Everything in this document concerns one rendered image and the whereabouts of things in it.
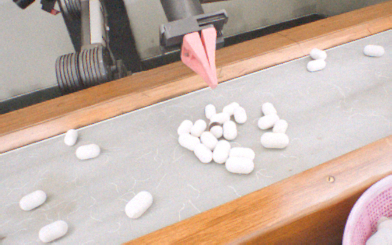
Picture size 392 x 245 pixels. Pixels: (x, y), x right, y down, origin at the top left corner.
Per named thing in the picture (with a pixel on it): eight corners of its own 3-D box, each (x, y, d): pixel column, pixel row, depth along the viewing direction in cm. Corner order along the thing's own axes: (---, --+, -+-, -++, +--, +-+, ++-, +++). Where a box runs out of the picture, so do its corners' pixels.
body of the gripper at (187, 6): (230, 18, 45) (212, -20, 47) (162, 35, 43) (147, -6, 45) (222, 43, 51) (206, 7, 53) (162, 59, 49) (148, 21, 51)
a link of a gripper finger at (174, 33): (234, 71, 42) (210, 15, 45) (184, 85, 41) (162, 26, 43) (225, 92, 48) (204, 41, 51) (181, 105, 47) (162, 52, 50)
